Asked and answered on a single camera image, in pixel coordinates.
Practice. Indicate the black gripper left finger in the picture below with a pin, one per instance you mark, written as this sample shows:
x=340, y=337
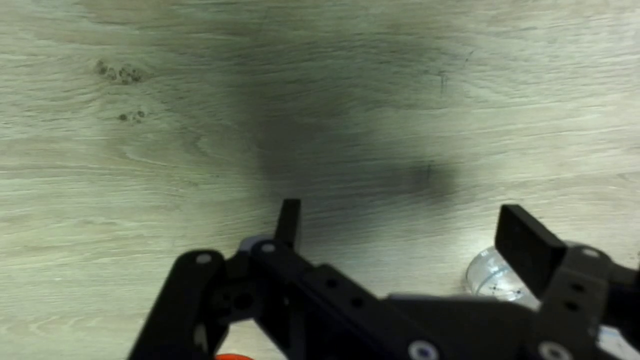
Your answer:
x=205, y=294

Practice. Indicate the clear plastic cup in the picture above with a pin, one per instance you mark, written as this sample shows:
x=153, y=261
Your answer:
x=490, y=274

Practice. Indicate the red plastic cup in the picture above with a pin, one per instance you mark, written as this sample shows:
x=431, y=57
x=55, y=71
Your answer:
x=232, y=357

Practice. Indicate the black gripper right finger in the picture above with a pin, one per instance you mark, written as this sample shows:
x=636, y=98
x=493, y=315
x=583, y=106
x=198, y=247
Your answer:
x=579, y=288

